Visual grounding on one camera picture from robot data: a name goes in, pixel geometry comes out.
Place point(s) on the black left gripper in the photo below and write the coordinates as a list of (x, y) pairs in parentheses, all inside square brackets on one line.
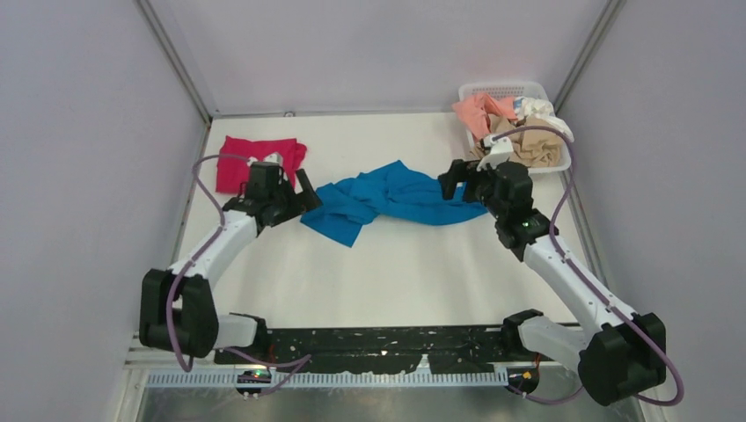
[(309, 202)]

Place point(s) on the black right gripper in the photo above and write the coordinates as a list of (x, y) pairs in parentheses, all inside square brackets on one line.
[(457, 169)]

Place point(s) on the blue t shirt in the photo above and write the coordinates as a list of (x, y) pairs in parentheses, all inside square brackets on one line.
[(393, 191)]

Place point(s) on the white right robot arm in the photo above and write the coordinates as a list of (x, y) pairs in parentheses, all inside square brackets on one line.
[(617, 352)]

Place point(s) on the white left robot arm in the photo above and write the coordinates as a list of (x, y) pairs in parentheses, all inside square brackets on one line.
[(178, 311)]

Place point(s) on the red folded t shirt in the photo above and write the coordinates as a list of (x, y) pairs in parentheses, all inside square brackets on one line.
[(238, 154)]

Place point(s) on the salmon pink t shirt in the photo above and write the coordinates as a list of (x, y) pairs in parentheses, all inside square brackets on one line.
[(475, 112)]

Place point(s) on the beige t shirt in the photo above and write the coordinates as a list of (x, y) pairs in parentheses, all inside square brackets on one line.
[(533, 148)]

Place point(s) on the white t shirt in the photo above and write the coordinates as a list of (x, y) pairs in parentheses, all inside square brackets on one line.
[(526, 107)]

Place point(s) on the white plastic laundry basket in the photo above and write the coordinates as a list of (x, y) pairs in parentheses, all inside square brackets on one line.
[(519, 90)]

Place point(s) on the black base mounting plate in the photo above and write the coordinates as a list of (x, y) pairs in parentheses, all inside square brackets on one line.
[(451, 349)]

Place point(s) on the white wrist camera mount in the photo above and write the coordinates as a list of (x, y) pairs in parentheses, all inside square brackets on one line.
[(498, 149)]

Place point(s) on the white slotted cable duct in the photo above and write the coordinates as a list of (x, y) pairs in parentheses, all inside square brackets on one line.
[(259, 378)]

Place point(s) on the aluminium frame post left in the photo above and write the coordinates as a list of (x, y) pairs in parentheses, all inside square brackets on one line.
[(164, 41)]

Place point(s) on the aluminium frame rail right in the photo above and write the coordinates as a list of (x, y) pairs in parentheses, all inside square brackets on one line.
[(602, 25)]

